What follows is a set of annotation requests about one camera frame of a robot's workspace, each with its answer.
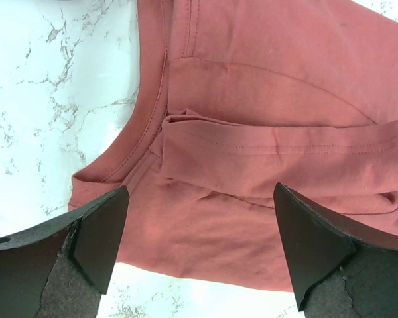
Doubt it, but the salmon red t-shirt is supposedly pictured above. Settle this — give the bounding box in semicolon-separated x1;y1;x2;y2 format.
68;1;398;292

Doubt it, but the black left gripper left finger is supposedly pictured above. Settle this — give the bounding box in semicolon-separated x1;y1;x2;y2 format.
0;186;129;318

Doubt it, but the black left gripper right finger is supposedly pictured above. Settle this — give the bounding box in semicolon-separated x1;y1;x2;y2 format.
273;183;398;318

